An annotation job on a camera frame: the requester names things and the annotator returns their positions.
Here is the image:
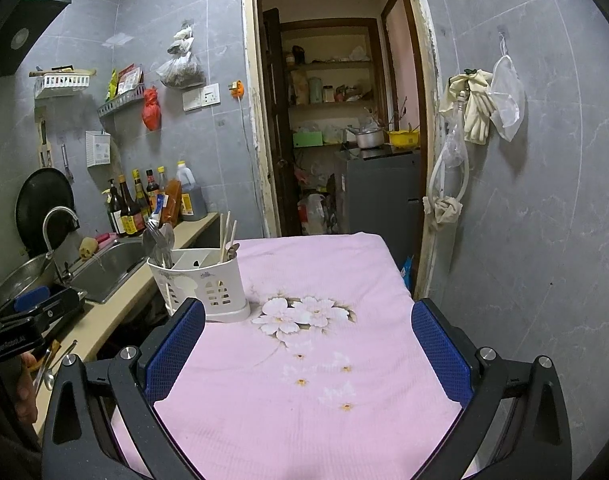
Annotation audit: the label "knotted cream cloth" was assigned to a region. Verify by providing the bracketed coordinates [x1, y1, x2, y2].
[423, 195, 463, 231]

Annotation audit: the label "wooden storage shelf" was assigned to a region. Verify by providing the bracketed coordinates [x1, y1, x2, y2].
[279, 19, 385, 151]

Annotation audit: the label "blue white packet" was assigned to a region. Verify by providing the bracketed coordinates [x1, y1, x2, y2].
[147, 195, 165, 228]

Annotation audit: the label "pink floral tablecloth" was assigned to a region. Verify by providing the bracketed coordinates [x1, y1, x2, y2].
[112, 232, 477, 480]

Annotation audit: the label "dried plant branches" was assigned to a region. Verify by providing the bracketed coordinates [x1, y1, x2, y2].
[364, 97, 420, 133]

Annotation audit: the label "stainless steel sink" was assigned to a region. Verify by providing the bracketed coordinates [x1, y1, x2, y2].
[70, 238, 150, 305]

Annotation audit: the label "white wall outlet panel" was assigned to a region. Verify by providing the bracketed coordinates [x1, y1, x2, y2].
[182, 82, 221, 112]

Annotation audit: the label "grey refrigerator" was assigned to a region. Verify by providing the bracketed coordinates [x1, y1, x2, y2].
[333, 149, 422, 271]

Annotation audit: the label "white plastic jug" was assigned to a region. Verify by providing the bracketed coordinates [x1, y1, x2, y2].
[298, 194, 327, 236]

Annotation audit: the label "red seasoning packet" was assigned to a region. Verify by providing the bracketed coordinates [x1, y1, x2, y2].
[117, 63, 144, 93]

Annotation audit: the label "chrome faucet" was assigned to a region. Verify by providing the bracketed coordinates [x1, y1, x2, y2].
[42, 206, 80, 286]

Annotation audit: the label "metal cooking pot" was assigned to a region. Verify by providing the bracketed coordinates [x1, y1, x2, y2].
[347, 126, 386, 150]

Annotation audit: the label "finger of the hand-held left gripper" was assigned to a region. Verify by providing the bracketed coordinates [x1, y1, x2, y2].
[13, 286, 52, 313]
[0, 290, 85, 333]

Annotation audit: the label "beige kitchen counter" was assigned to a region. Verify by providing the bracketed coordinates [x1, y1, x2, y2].
[34, 212, 220, 436]

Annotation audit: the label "cream rubber gloves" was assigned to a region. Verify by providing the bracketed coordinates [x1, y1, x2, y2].
[439, 69, 497, 146]

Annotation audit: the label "white plastic utensil holder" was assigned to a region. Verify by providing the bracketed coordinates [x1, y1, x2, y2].
[147, 247, 252, 323]

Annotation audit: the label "person's left hand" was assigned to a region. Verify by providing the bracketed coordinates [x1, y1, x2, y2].
[14, 350, 39, 423]

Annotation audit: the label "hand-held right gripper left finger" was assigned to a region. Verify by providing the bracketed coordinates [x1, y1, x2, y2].
[41, 297, 206, 480]

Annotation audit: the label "orange seasoning packet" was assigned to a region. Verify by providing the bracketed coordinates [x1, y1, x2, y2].
[160, 180, 184, 228]

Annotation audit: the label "white wall basket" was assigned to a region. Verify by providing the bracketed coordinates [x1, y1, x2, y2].
[33, 72, 91, 100]

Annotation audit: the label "white flexible hose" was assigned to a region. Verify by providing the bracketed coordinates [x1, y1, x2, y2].
[427, 92, 470, 201]

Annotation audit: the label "yellow bowl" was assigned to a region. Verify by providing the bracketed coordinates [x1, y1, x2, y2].
[387, 130, 421, 150]

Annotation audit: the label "orange-handled utensil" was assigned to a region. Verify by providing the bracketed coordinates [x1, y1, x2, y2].
[32, 339, 61, 396]

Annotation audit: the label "wooden door frame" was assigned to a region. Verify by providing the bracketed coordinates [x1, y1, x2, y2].
[242, 0, 442, 301]

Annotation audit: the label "yellow-capped sauce bottle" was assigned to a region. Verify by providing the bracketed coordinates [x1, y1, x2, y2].
[132, 170, 152, 221]

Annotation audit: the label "dark soy sauce bottle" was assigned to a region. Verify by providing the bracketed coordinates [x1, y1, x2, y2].
[117, 175, 141, 237]

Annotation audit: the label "grey wall shelf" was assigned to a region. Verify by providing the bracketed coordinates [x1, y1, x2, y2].
[97, 85, 146, 118]

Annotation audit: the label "white power cable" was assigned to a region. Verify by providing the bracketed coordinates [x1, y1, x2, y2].
[238, 99, 258, 161]

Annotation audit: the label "red-capped sauce bottle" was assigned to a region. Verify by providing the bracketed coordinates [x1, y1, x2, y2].
[145, 169, 161, 211]

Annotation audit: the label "black range hood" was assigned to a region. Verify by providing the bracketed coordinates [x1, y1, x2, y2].
[0, 0, 72, 81]

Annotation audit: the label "large cooking oil jug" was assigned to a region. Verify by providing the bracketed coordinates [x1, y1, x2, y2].
[175, 161, 208, 222]

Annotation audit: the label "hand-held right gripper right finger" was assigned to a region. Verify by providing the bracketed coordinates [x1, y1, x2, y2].
[411, 297, 572, 480]

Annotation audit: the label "grey plastic bag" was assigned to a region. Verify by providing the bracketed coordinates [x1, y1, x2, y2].
[157, 22, 205, 90]

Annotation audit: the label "black round pan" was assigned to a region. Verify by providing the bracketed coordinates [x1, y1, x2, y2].
[15, 167, 76, 256]

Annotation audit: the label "red plastic bag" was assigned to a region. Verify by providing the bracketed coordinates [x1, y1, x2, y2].
[142, 86, 162, 132]

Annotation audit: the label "white hanging plastic box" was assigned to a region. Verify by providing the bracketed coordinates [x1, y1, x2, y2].
[86, 130, 112, 167]

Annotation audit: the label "steel pot with lid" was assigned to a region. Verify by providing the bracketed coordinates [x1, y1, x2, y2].
[0, 254, 58, 311]

